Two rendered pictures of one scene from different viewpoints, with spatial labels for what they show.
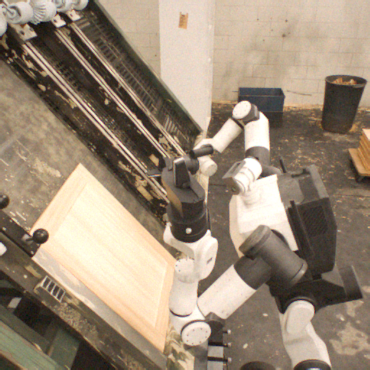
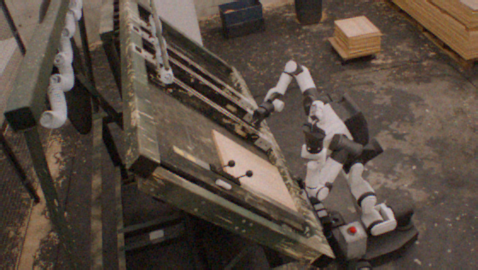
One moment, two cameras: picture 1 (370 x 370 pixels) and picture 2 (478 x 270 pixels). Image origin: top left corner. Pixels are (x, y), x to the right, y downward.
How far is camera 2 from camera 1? 140 cm
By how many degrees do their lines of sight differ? 13
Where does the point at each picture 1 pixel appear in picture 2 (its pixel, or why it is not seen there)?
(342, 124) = (314, 16)
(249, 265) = (338, 155)
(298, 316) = (356, 172)
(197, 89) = (188, 20)
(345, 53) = not seen: outside the picture
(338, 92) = not seen: outside the picture
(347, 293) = (375, 152)
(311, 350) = (364, 188)
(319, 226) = (359, 125)
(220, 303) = (329, 176)
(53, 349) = not seen: hidden behind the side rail
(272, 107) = (253, 16)
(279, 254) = (350, 145)
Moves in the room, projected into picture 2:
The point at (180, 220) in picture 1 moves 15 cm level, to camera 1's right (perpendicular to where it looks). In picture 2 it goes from (314, 145) to (341, 135)
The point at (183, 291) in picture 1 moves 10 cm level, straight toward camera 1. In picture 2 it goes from (315, 176) to (323, 188)
